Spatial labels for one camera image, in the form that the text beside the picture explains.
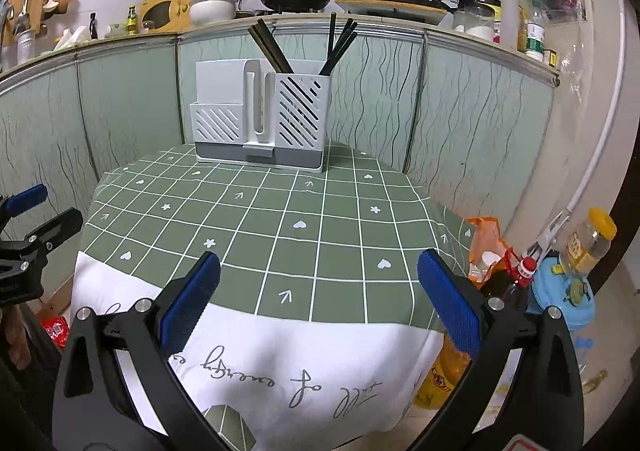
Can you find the dark bottle with red cap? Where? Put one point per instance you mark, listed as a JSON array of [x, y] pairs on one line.
[[500, 288]]

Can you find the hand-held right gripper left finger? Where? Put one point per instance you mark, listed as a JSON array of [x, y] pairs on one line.
[[192, 296]]

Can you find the white cooking pot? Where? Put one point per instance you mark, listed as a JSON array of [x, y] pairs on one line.
[[212, 11]]

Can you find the bottle with green label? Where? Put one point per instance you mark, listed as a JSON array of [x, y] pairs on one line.
[[535, 43]]

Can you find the small dark sauce bottle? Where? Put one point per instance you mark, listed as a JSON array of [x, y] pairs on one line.
[[93, 28]]

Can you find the white slotted utensil holder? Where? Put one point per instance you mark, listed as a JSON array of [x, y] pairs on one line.
[[300, 101]]

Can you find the red snack packet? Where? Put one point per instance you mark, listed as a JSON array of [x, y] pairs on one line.
[[56, 331]]

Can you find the person's left hand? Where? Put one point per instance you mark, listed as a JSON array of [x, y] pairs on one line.
[[17, 346]]

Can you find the white squeeze bottle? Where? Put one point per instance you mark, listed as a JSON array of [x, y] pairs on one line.
[[510, 21]]

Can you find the metal utensil cup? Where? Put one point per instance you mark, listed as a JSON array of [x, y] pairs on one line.
[[27, 46]]

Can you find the white plastic bag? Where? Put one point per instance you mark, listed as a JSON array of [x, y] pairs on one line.
[[70, 38]]

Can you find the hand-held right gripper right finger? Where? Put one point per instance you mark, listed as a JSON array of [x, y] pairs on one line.
[[450, 301]]

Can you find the white pipe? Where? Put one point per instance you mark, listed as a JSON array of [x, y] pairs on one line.
[[617, 81]]

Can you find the blender jar with black lid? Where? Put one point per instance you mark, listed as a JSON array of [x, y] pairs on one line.
[[475, 21]]

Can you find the yellow microwave oven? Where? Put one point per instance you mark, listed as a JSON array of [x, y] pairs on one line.
[[162, 11]]

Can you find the plastic jar with yellow lid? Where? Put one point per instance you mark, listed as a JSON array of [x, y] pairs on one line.
[[587, 241]]

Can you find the green glass bottle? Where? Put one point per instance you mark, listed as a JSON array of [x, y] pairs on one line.
[[131, 23]]

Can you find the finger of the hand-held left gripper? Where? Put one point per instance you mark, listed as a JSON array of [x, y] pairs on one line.
[[27, 196], [60, 226]]

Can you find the green checked tablecloth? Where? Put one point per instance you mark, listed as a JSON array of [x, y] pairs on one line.
[[275, 231]]

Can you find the orange bag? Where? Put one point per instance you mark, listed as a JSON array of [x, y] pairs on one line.
[[485, 231]]

